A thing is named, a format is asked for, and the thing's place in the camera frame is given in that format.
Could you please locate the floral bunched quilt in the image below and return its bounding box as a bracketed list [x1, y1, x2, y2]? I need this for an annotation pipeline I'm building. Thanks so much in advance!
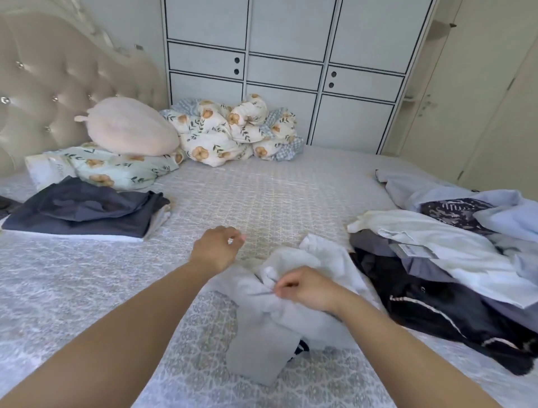
[267, 106, 306, 163]

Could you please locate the light blue hooded jacket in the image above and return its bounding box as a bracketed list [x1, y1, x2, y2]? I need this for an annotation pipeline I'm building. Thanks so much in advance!
[374, 169, 538, 245]

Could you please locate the person's left hand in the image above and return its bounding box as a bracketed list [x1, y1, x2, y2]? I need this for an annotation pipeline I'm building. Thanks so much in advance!
[187, 225, 247, 277]

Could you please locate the pink plush pillow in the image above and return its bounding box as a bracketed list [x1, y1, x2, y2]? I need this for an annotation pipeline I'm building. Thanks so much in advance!
[73, 95, 183, 158]

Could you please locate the white garment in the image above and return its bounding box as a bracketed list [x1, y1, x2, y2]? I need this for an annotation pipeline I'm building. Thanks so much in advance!
[0, 202, 176, 245]

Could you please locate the white printed t-shirt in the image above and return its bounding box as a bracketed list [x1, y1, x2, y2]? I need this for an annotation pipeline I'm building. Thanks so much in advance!
[346, 208, 538, 310]

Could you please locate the dark purple patterned garment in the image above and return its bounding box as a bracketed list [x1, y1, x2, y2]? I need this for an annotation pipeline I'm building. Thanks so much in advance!
[418, 197, 498, 235]

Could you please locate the person's right forearm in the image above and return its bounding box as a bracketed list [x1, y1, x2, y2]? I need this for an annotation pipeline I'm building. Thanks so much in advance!
[322, 290, 507, 408]

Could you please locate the bed with grey patterned sheet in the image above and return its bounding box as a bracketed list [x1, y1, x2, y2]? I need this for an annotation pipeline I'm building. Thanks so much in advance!
[0, 145, 538, 408]

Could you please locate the white wardrobe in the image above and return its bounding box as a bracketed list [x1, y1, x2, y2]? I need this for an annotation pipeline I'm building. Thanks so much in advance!
[159, 0, 440, 156]

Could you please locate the person's left forearm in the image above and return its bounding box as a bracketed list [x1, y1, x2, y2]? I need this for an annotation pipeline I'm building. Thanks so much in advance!
[0, 261, 213, 408]

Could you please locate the beige tufted headboard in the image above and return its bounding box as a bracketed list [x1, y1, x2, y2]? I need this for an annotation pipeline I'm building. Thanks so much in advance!
[0, 7, 170, 179]

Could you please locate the black phone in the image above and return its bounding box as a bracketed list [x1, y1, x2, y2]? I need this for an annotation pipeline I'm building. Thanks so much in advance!
[0, 194, 23, 216]

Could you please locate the person's right hand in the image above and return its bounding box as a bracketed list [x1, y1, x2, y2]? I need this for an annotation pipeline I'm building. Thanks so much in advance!
[272, 266, 343, 314]

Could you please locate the white door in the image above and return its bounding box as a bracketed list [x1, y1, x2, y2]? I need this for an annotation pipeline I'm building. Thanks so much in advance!
[389, 0, 538, 200]

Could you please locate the floral pillow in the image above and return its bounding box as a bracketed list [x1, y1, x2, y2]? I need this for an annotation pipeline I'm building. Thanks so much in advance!
[45, 143, 187, 193]

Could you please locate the white packet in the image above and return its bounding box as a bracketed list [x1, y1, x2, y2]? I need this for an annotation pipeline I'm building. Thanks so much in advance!
[22, 152, 77, 191]

